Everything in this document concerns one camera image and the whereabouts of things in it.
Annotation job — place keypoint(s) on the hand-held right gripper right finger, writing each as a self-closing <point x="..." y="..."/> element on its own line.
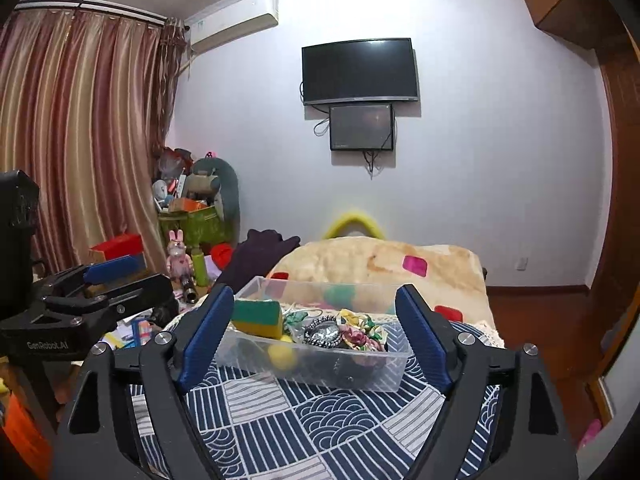
<point x="425" y="345"/>

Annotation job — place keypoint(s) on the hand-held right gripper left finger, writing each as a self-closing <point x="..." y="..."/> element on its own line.
<point x="205" y="340"/>

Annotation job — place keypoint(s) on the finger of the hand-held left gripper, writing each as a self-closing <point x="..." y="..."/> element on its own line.
<point x="112" y="270"/>
<point x="145" y="297"/>

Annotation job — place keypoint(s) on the green and yellow sponge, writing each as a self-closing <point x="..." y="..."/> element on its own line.
<point x="257" y="317"/>

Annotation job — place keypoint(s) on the floral hair scrunchie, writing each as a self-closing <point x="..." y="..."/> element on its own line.
<point x="362" y="335"/>

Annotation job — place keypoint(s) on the yellow soft ball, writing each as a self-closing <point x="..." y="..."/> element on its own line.
<point x="281" y="357"/>

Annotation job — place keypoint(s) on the clear plastic storage box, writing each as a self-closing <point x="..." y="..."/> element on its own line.
<point x="350" y="372"/>

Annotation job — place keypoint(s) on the green hair bow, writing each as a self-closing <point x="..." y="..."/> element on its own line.
<point x="297" y="319"/>

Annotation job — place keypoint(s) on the black patterned hair scrunchie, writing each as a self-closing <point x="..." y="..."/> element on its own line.
<point x="322" y="332"/>

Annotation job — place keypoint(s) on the red box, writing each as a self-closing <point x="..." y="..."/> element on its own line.
<point x="117" y="247"/>

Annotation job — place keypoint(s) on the pink rabbit toy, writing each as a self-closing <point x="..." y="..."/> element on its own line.
<point x="180" y="260"/>

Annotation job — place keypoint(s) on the green bottle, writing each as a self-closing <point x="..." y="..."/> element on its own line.
<point x="201" y="267"/>

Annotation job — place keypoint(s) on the red cloth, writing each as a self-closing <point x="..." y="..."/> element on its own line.
<point x="222" y="255"/>

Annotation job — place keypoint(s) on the green cardboard box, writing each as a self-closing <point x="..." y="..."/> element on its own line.
<point x="197" y="227"/>

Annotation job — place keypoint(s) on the beige patchwork blanket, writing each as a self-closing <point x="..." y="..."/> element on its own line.
<point x="380" y="265"/>

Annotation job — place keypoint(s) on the dark purple garment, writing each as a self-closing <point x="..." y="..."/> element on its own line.
<point x="255" y="255"/>

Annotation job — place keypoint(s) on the pile of toys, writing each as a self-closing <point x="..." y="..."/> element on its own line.
<point x="172" y="175"/>

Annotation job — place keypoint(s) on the blue white patterned cloth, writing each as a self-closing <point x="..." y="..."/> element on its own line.
<point x="310" y="430"/>

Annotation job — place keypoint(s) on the striped red gold curtain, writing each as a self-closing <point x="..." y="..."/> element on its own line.
<point x="75" y="135"/>

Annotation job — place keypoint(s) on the yellow curved cushion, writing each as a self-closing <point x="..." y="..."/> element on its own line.
<point x="352" y="220"/>

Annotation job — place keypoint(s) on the curtain rod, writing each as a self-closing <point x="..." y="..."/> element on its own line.
<point x="90" y="10"/>

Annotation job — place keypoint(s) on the brown wooden wardrobe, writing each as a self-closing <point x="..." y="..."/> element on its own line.
<point x="620" y="160"/>

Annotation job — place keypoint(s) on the white air conditioner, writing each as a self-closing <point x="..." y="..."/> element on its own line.
<point x="232" y="22"/>

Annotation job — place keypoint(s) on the white wall socket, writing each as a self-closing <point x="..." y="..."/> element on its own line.
<point x="522" y="264"/>

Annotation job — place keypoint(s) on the small black wall monitor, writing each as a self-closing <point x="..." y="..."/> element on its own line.
<point x="361" y="127"/>

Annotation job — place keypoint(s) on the black wall television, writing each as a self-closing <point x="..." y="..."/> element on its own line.
<point x="360" y="71"/>

